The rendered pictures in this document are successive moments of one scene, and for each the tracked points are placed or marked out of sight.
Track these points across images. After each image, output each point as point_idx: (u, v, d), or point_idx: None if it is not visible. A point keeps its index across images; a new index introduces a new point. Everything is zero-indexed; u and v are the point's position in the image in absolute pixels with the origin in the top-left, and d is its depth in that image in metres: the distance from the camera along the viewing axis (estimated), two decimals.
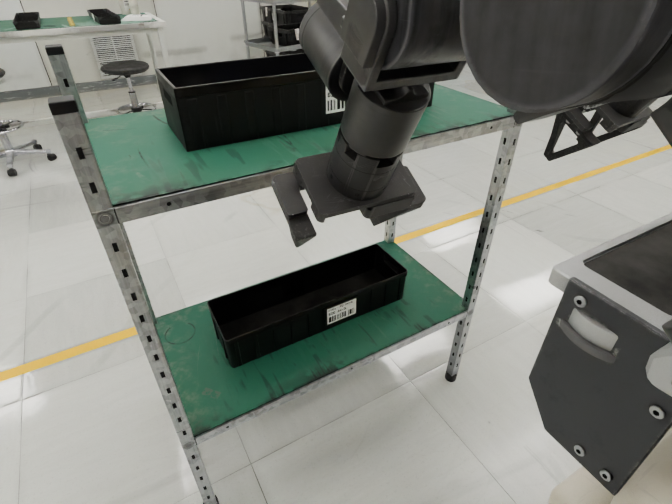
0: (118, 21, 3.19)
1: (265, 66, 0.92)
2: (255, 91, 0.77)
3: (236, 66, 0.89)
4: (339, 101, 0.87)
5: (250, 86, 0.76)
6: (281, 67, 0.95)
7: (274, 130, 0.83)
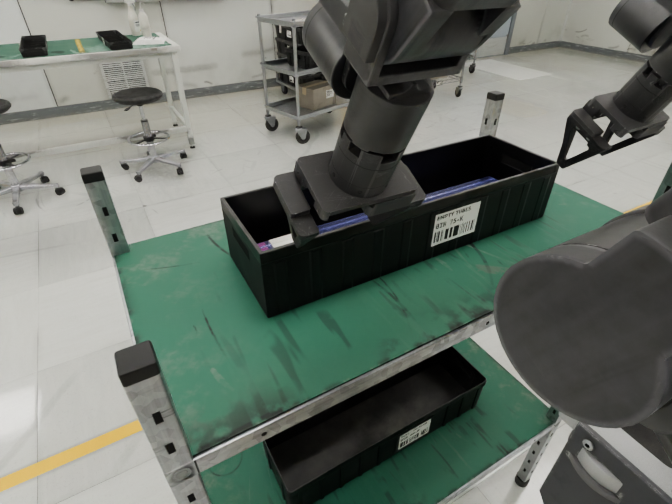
0: (130, 46, 3.01)
1: None
2: (356, 238, 0.60)
3: None
4: (447, 231, 0.69)
5: (351, 234, 0.59)
6: None
7: (371, 275, 0.65)
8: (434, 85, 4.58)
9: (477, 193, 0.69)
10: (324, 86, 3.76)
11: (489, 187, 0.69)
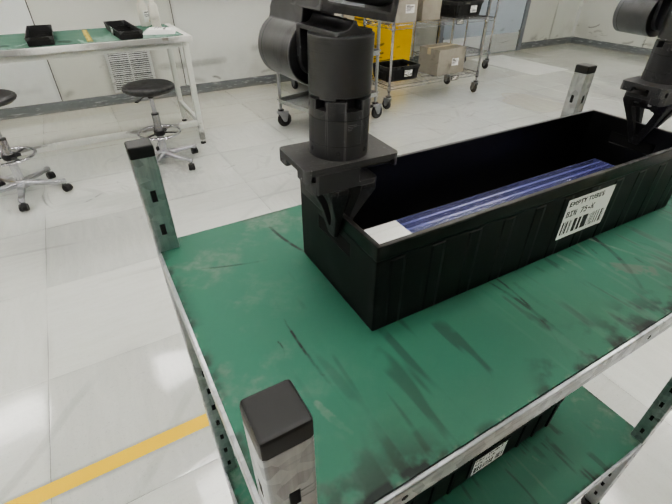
0: (140, 36, 2.88)
1: (443, 157, 0.61)
2: (484, 228, 0.46)
3: (408, 162, 0.58)
4: (575, 221, 0.56)
5: (480, 223, 0.45)
6: (460, 155, 0.64)
7: (489, 276, 0.52)
8: (450, 79, 4.45)
9: (613, 174, 0.56)
10: None
11: (628, 166, 0.55)
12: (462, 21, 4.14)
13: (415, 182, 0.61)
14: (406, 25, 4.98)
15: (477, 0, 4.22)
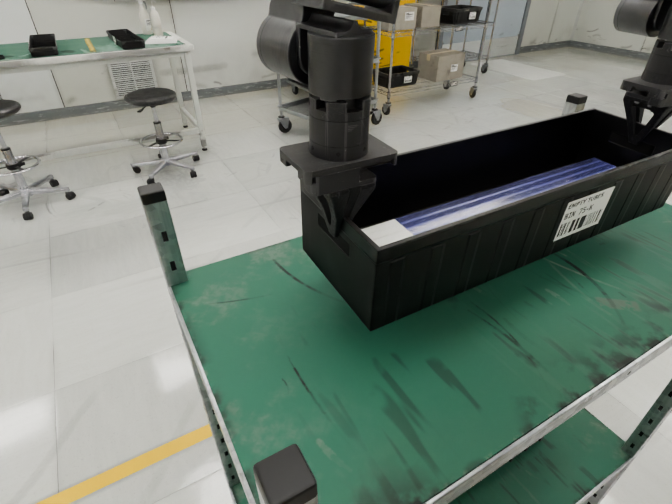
0: (142, 45, 2.91)
1: (443, 156, 0.61)
2: (483, 231, 0.46)
3: (408, 160, 0.58)
4: (574, 222, 0.56)
5: (480, 225, 0.46)
6: (461, 154, 0.64)
7: (487, 276, 0.52)
8: (449, 85, 4.48)
9: (612, 176, 0.56)
10: None
11: (627, 168, 0.55)
12: (461, 28, 4.18)
13: (415, 180, 0.61)
14: (406, 31, 5.01)
15: (476, 7, 4.26)
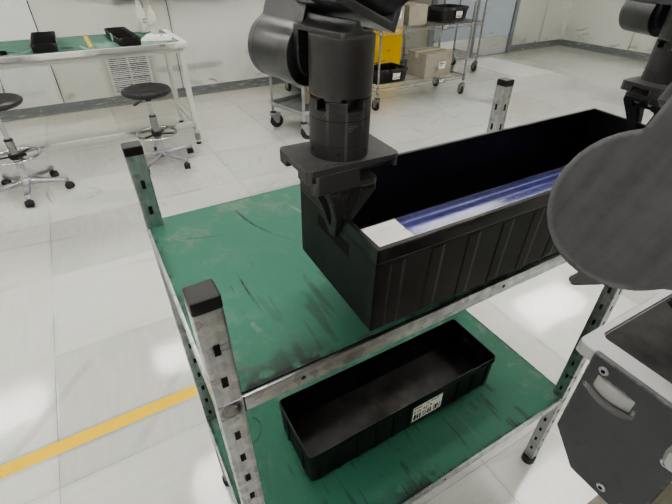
0: (138, 42, 3.05)
1: (443, 155, 0.61)
2: (483, 231, 0.46)
3: (408, 160, 0.58)
4: None
5: (480, 225, 0.46)
6: (461, 153, 0.64)
7: (486, 276, 0.52)
8: (437, 82, 4.62)
9: None
10: None
11: None
12: (448, 26, 4.32)
13: (415, 180, 0.61)
14: (396, 29, 5.16)
15: (462, 6, 4.40)
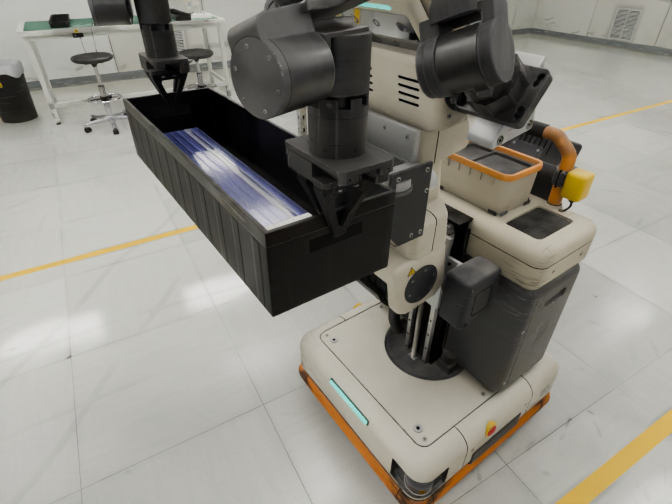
0: (189, 18, 4.14)
1: (191, 170, 0.57)
2: None
3: (209, 182, 0.53)
4: (270, 155, 0.74)
5: None
6: (178, 165, 0.60)
7: None
8: None
9: (249, 118, 0.75)
10: None
11: (247, 109, 0.76)
12: None
13: (208, 201, 0.56)
14: None
15: None
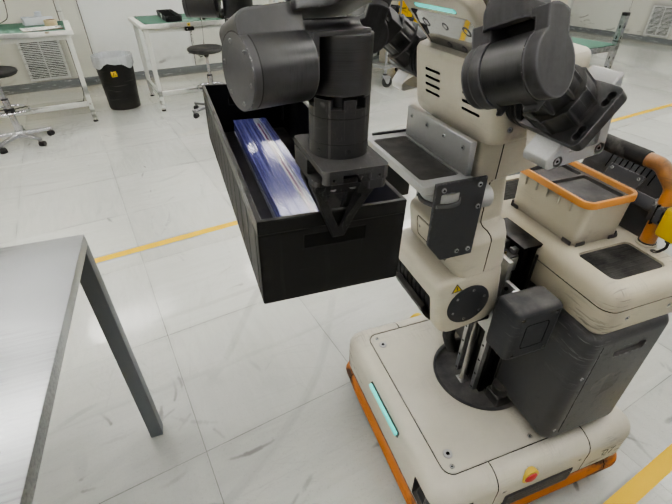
0: None
1: None
2: None
3: None
4: None
5: None
6: (223, 150, 0.65)
7: None
8: None
9: (306, 113, 0.77)
10: None
11: (306, 104, 0.78)
12: None
13: None
14: None
15: None
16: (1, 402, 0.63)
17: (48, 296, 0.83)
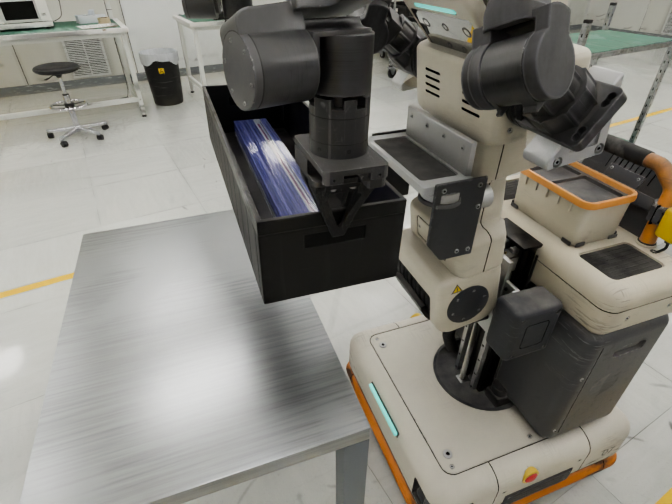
0: None
1: None
2: None
3: None
4: None
5: None
6: (223, 151, 0.65)
7: None
8: None
9: (306, 113, 0.77)
10: None
11: (306, 105, 0.78)
12: None
13: None
14: None
15: None
16: (289, 329, 0.76)
17: None
